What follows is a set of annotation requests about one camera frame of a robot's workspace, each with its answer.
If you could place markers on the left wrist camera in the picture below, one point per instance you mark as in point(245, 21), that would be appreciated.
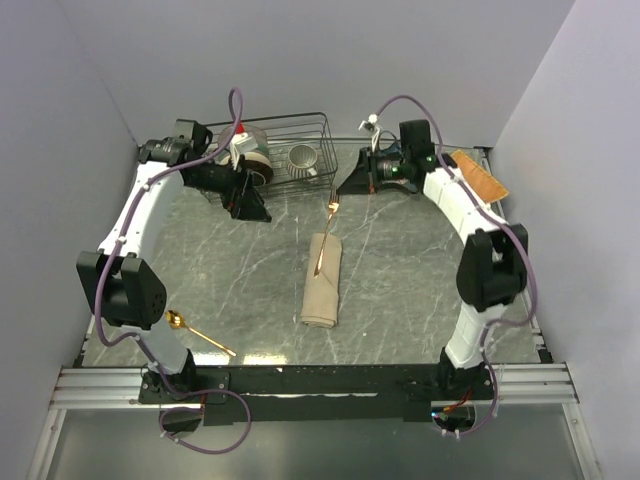
point(240, 143)

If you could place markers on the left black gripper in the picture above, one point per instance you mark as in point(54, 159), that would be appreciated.
point(241, 199)

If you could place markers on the striped ceramic mug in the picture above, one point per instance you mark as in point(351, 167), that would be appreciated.
point(302, 162)

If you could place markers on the dark brown bowl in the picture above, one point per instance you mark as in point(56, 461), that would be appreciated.
point(262, 174)

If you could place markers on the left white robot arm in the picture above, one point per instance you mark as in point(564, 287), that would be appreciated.
point(126, 297)

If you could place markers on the orange woven fan mat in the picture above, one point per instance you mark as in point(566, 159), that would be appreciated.
point(484, 184)

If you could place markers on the aluminium frame rail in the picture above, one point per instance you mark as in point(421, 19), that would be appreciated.
point(118, 388)

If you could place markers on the blue star-shaped dish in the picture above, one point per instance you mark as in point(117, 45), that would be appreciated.
point(391, 170)

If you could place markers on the copper fork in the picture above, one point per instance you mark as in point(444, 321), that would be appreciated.
point(333, 206)

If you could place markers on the beige cloth napkin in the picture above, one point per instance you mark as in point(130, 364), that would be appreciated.
point(321, 293)

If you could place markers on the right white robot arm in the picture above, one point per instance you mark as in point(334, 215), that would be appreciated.
point(491, 272)

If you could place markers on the gold spoon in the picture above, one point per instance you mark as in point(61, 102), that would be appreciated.
point(177, 322)

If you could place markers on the cream ceramic plate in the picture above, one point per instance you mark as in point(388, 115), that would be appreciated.
point(254, 160)

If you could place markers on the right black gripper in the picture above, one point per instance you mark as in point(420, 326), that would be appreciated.
point(365, 178)

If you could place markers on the black wire dish rack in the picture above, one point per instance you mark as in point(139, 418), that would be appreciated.
point(286, 131)

